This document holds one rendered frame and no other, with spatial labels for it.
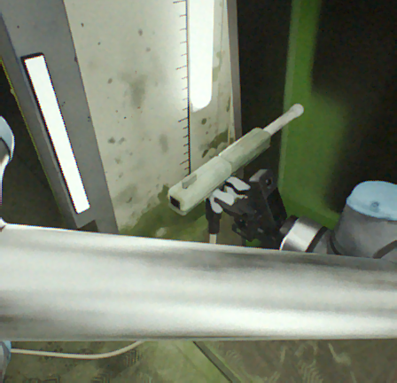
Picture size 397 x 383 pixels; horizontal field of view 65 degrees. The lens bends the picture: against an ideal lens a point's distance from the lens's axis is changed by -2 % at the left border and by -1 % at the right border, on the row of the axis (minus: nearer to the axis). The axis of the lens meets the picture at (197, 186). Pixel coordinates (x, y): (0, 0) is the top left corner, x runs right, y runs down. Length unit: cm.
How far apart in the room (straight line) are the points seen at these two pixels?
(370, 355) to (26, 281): 169
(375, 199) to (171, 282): 34
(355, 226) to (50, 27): 96
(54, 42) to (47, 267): 93
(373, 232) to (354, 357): 132
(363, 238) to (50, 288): 41
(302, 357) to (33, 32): 165
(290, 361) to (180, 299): 144
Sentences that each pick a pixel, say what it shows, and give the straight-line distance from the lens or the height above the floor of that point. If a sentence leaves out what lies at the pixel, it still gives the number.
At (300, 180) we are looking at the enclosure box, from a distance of 146.
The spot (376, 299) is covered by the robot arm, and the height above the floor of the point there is 129.
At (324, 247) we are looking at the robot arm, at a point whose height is 114.
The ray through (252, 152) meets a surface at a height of 117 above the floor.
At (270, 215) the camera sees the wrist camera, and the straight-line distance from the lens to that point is 61.
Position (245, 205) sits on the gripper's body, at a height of 113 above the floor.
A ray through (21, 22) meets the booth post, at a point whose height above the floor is 136.
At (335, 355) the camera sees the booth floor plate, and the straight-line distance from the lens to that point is 175.
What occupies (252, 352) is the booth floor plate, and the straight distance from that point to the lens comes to 166.
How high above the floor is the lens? 157
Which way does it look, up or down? 40 degrees down
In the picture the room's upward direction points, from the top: straight up
